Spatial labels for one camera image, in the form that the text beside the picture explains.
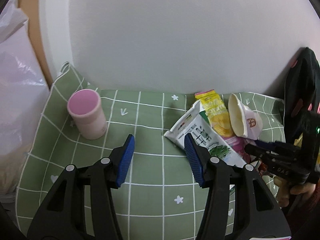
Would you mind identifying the green grid tablecloth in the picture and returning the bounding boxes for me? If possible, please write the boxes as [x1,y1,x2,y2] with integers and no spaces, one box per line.
[15,62,287,240]

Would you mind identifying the red snack wrapper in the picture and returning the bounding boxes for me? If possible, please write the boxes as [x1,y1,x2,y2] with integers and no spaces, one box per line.
[245,153,272,177]

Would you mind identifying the white paper cup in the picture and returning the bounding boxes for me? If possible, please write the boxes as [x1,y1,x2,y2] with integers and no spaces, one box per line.
[228,94,263,140]

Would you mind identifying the white green seaweed package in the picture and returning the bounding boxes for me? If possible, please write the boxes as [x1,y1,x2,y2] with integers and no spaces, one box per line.
[164,100,246,167]

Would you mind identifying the white plastic bag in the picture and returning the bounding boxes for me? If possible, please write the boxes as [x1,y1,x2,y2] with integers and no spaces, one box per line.
[0,0,49,194]

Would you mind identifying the black hello kitty bag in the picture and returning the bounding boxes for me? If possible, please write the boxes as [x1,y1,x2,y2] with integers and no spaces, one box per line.
[284,47,319,144]

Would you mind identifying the yellow snack wrapper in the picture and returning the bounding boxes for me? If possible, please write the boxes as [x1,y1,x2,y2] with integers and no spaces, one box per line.
[195,90,234,138]

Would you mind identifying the right hand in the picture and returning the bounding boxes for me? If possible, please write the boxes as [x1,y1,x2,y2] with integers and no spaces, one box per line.
[273,176,316,207]

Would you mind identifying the pink cylindrical canister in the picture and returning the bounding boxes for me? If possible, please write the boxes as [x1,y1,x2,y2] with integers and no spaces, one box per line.
[67,89,107,140]

